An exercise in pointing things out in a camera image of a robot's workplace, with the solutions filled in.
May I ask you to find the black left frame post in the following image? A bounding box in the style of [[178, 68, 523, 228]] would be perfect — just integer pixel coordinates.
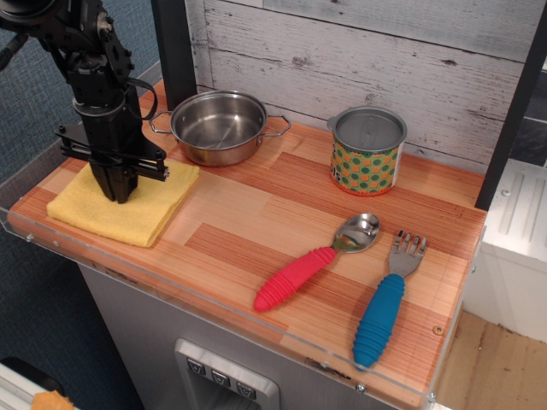
[[151, 0, 197, 109]]

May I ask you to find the red handled spoon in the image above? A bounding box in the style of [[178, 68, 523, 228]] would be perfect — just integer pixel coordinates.
[[253, 214, 379, 312]]

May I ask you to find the grey toy fridge cabinet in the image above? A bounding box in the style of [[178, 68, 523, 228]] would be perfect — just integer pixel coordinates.
[[79, 264, 388, 409]]

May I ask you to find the black frame post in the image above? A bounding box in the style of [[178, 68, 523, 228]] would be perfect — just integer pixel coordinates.
[[475, 1, 546, 211], [151, 0, 197, 109]]

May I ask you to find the blue handled fork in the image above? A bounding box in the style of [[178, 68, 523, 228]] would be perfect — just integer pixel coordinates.
[[352, 231, 427, 367]]

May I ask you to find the black right frame post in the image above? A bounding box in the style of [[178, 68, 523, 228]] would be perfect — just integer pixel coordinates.
[[475, 1, 546, 211]]

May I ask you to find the yellow rag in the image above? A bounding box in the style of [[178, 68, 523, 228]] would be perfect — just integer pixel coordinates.
[[46, 161, 200, 248]]

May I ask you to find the orange object at corner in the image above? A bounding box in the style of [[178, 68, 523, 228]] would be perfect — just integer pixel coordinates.
[[30, 390, 76, 410]]

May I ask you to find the silver dispenser button panel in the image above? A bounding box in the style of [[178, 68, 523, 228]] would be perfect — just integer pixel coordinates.
[[174, 338, 281, 409]]

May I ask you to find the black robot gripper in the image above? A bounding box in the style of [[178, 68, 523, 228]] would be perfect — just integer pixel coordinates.
[[55, 100, 169, 203]]

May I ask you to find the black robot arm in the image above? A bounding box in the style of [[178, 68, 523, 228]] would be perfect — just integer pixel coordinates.
[[1, 1, 168, 203]]

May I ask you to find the clear acrylic table guard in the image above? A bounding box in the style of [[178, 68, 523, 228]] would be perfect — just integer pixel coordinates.
[[0, 66, 488, 410]]

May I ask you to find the small steel pot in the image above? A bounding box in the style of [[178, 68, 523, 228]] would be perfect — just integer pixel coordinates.
[[154, 91, 292, 167]]

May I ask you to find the patterned tin can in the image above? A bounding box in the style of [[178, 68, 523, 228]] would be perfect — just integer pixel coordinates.
[[327, 106, 407, 196]]

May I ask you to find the white toy appliance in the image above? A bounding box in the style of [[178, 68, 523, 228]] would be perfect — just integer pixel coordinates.
[[462, 159, 546, 342]]

